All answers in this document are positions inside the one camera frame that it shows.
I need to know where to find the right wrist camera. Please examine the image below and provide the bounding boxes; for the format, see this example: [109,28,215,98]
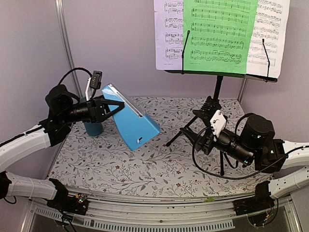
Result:
[193,100,228,136]

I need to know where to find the right camera cable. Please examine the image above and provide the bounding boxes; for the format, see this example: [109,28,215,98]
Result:
[192,113,302,181]

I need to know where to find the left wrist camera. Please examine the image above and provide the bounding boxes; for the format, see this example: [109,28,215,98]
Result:
[85,71,103,101]

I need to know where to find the camera cable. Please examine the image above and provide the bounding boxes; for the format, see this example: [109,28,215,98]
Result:
[57,67,94,87]
[192,113,302,181]

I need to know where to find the green paper sheet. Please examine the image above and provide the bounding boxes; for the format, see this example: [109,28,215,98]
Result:
[183,0,258,74]

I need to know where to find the left aluminium frame post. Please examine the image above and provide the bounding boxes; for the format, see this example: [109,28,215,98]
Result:
[55,0,82,97]

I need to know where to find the aluminium front rail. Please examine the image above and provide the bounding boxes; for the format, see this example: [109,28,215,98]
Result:
[21,191,302,232]

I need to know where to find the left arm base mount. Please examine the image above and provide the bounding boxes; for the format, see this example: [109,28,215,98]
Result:
[47,178,89,216]

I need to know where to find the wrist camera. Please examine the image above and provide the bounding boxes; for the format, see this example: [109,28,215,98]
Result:
[193,100,228,136]
[85,71,103,101]

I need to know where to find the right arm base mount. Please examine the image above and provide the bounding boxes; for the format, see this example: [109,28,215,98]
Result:
[233,181,275,216]

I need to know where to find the aluminium frame post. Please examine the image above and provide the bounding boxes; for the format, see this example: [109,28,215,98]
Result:
[55,0,82,97]
[238,78,248,103]

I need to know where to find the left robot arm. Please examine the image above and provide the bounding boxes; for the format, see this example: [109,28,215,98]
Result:
[0,84,125,210]

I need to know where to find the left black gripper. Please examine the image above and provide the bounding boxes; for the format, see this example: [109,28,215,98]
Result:
[60,93,126,123]

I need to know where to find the left camera cable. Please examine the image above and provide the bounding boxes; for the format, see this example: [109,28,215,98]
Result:
[57,67,94,87]

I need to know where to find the white sheet music page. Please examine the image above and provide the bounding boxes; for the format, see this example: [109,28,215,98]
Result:
[246,0,290,79]

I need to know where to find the blue metronome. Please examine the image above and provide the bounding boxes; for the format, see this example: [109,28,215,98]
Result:
[102,83,160,151]

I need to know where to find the right aluminium frame post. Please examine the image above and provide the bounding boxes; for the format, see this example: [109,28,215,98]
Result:
[238,78,248,103]

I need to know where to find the floral table mat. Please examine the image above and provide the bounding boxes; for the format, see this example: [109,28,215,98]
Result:
[49,97,272,198]

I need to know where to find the purple paper sheet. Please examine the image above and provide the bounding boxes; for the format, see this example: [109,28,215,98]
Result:
[154,0,183,70]

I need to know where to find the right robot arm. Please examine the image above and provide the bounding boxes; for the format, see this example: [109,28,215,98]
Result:
[180,110,309,211]

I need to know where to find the teal cylinder cup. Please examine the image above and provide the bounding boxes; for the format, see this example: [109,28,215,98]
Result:
[79,96,105,137]

